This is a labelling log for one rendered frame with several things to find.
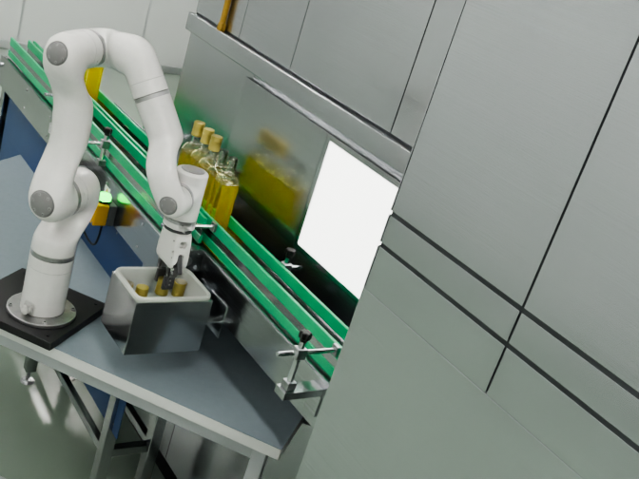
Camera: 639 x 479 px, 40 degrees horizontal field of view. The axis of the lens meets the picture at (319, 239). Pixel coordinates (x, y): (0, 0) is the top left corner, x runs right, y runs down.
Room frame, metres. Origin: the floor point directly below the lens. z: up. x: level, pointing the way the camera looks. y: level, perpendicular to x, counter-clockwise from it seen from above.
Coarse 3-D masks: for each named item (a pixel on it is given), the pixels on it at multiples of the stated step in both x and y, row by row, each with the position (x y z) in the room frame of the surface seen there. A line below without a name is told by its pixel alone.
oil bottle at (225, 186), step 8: (224, 176) 2.35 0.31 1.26; (232, 176) 2.36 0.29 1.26; (216, 184) 2.36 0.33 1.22; (224, 184) 2.33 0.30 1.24; (232, 184) 2.35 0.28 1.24; (216, 192) 2.35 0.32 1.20; (224, 192) 2.34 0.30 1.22; (232, 192) 2.35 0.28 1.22; (216, 200) 2.34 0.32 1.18; (224, 200) 2.34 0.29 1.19; (232, 200) 2.36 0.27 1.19; (208, 208) 2.36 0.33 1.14; (216, 208) 2.33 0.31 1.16; (224, 208) 2.35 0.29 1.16; (232, 208) 2.36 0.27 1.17; (216, 216) 2.33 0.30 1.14; (224, 216) 2.35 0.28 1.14; (224, 224) 2.36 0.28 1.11
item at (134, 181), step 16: (16, 48) 3.51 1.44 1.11; (16, 64) 3.49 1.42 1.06; (32, 64) 3.34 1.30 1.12; (32, 80) 3.31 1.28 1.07; (48, 96) 3.15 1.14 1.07; (96, 128) 2.78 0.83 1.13; (96, 144) 2.76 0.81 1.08; (112, 144) 2.66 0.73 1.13; (112, 160) 2.65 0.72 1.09; (128, 160) 2.57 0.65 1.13; (128, 176) 2.54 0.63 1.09; (144, 176) 2.47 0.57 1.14; (144, 192) 2.45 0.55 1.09; (160, 224) 2.33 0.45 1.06
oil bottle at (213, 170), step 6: (210, 168) 2.40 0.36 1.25; (216, 168) 2.39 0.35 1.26; (222, 168) 2.40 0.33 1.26; (210, 174) 2.39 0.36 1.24; (216, 174) 2.38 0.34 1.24; (210, 180) 2.38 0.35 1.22; (210, 186) 2.38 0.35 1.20; (204, 192) 2.39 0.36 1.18; (210, 192) 2.38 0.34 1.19; (204, 198) 2.39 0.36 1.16; (204, 204) 2.38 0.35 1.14
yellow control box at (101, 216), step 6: (102, 204) 2.49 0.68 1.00; (108, 204) 2.51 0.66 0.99; (114, 204) 2.52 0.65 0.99; (96, 210) 2.47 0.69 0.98; (102, 210) 2.49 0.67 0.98; (108, 210) 2.50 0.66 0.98; (114, 210) 2.51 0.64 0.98; (96, 216) 2.48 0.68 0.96; (102, 216) 2.49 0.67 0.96; (108, 216) 2.50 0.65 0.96; (114, 216) 2.51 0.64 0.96; (90, 222) 2.48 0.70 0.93; (96, 222) 2.48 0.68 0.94; (102, 222) 2.49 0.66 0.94; (108, 222) 2.51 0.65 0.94
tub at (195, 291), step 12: (120, 276) 2.04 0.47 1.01; (132, 276) 2.10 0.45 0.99; (144, 276) 2.12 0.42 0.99; (180, 276) 2.19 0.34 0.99; (192, 276) 2.17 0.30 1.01; (132, 288) 1.99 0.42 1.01; (192, 288) 2.15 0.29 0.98; (204, 288) 2.12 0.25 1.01; (144, 300) 1.96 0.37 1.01; (156, 300) 1.98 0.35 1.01; (168, 300) 2.00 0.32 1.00; (180, 300) 2.02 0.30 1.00; (192, 300) 2.05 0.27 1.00; (204, 300) 2.09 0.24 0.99
